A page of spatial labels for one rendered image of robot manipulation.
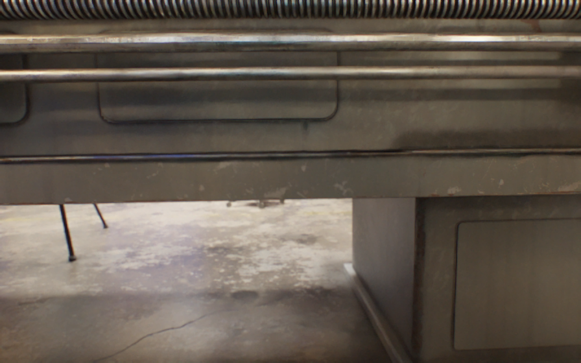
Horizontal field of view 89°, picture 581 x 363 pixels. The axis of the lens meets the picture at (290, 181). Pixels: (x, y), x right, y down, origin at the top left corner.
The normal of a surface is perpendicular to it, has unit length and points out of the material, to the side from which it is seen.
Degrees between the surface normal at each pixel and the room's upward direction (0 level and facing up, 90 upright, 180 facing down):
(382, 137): 90
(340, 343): 0
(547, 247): 90
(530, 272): 90
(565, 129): 90
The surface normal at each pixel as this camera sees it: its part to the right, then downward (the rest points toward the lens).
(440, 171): 0.04, 0.08
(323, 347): -0.02, -1.00
